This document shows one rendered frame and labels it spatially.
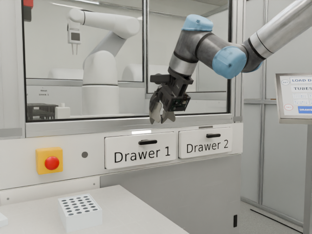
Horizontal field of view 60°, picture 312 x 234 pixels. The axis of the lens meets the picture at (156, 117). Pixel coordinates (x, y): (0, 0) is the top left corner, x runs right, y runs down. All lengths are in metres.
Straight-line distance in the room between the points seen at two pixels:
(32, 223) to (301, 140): 2.15
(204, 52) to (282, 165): 2.06
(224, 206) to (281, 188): 1.40
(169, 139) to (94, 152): 0.29
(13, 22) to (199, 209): 0.99
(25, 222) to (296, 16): 0.82
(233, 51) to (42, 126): 0.59
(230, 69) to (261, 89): 2.05
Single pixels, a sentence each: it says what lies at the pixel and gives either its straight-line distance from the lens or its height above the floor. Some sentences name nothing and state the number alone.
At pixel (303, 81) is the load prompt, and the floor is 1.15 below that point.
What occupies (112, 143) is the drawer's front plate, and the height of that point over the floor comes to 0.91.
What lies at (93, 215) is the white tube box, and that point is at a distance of 0.70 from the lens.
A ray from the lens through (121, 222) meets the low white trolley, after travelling 0.72.
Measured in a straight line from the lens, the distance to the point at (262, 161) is 2.76.
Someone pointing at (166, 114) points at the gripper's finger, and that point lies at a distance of 0.90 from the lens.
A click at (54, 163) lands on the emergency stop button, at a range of 0.85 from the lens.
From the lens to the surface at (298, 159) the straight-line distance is 2.55.
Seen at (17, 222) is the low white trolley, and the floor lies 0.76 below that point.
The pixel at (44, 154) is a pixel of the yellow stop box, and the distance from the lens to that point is 0.87.
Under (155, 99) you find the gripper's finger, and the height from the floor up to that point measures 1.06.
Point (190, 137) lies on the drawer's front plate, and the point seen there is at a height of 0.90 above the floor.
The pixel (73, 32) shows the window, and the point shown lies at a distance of 0.95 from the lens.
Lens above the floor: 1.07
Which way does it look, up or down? 4 degrees down
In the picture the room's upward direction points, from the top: straight up
